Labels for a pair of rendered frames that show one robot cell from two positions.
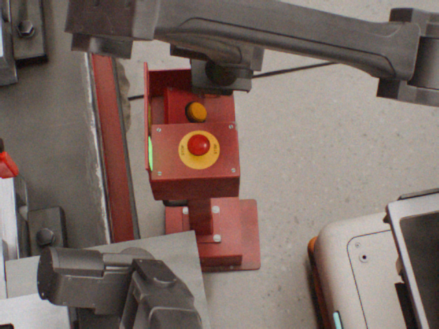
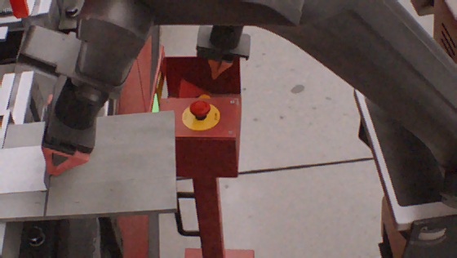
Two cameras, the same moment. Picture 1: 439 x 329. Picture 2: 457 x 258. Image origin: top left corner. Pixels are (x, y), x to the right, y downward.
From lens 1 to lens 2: 0.53 m
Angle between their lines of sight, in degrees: 24
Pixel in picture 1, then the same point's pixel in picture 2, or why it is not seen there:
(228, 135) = (228, 108)
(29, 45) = (71, 21)
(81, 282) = (49, 35)
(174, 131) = (180, 103)
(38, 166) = not seen: hidden behind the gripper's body
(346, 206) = not seen: outside the picture
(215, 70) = (217, 30)
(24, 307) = (13, 155)
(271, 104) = (293, 191)
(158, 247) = (138, 121)
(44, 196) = not seen: hidden behind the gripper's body
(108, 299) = (69, 60)
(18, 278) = (15, 136)
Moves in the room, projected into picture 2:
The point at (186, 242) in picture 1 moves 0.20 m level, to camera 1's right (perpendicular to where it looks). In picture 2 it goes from (164, 118) to (303, 124)
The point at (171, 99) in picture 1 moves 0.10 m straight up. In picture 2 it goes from (184, 87) to (179, 51)
